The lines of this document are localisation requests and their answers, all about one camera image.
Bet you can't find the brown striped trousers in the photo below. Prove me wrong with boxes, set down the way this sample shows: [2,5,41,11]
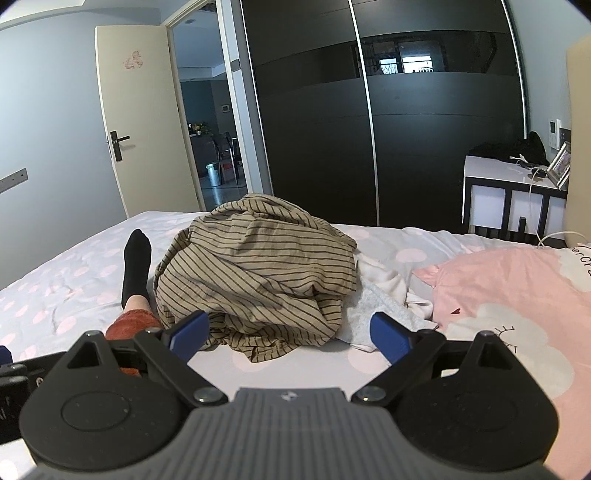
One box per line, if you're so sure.
[153,194,358,363]

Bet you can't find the orange red trouser leg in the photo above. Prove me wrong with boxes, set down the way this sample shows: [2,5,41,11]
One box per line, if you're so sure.
[105,309,161,341]

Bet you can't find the white grey garment pile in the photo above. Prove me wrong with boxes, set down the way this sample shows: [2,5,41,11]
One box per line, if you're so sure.
[335,253,438,352]

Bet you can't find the black sock foot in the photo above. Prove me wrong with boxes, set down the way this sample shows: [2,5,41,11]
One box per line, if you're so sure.
[121,229,151,308]

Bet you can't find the polka dot bed sheet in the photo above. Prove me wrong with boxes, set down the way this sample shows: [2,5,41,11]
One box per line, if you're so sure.
[0,210,546,398]

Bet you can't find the pink cloud pillow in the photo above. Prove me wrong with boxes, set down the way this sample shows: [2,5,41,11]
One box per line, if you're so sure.
[414,245,590,479]

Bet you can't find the white black side table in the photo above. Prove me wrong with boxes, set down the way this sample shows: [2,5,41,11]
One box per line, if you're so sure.
[462,156,567,248]

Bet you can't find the silver trash bin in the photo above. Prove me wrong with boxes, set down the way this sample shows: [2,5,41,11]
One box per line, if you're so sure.
[205,163,222,188]

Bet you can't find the cream bedroom door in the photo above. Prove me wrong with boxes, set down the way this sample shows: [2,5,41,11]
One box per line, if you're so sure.
[95,25,200,217]

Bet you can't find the black bag on table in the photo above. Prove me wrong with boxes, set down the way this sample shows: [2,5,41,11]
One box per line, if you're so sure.
[468,131,549,166]

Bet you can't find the black sliding wardrobe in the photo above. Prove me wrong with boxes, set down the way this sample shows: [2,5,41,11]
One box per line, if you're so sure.
[242,0,526,232]

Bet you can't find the grey wall plate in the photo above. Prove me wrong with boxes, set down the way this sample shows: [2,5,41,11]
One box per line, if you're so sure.
[0,168,28,193]

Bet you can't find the black door handle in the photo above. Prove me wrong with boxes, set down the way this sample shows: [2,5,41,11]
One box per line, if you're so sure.
[109,130,130,162]

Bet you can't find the white charging cable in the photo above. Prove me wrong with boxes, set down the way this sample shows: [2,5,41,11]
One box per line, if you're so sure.
[509,153,588,248]

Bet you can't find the picture frame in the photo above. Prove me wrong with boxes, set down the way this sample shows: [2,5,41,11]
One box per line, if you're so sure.
[547,142,571,190]

